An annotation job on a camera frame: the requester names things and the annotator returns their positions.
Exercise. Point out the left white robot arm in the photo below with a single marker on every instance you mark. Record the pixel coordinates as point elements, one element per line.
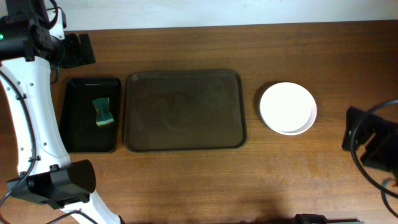
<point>32,45</point>

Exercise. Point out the brown serving tray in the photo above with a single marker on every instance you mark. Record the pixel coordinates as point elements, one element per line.
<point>183,110</point>

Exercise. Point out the green yellow sponge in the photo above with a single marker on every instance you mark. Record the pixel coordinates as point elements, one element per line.
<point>103,114</point>

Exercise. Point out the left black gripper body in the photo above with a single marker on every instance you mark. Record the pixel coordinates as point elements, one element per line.
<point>78,50</point>

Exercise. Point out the light blue plate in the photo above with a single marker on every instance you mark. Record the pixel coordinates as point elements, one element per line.
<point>290,122</point>

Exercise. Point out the black small tray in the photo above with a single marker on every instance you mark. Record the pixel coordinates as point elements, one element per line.
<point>78,128</point>

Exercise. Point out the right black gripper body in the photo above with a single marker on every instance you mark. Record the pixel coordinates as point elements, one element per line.
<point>355,130</point>

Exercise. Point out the pink plate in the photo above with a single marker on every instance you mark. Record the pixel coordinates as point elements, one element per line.
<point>286,95</point>

